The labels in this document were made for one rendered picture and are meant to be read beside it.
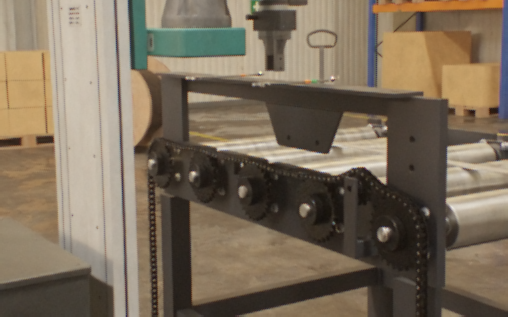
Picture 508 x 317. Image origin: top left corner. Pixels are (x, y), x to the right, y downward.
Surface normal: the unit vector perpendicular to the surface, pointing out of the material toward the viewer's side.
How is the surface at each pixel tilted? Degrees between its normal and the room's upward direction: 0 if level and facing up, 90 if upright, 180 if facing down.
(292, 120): 90
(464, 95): 90
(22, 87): 90
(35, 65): 90
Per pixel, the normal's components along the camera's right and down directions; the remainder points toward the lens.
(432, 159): -0.84, 0.09
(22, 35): 0.54, 0.12
